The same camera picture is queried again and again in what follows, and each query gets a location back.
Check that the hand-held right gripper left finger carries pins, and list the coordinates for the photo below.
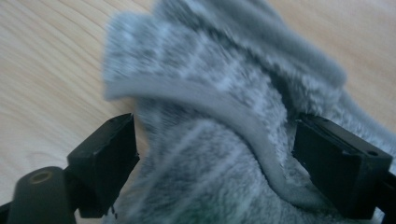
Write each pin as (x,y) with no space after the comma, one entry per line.
(102,165)

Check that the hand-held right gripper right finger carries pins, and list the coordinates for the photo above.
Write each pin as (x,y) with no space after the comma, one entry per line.
(339,168)

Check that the grey fluffy cloth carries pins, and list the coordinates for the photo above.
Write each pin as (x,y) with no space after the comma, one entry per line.
(211,93)

